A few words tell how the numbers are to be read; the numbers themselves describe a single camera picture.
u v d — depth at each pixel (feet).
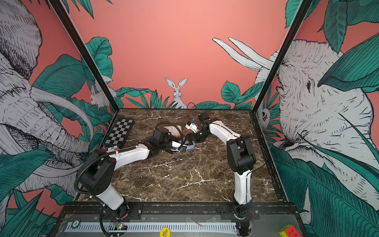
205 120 2.52
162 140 2.40
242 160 1.74
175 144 2.62
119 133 3.32
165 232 2.23
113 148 3.05
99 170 1.50
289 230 2.17
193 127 2.83
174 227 2.31
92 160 1.47
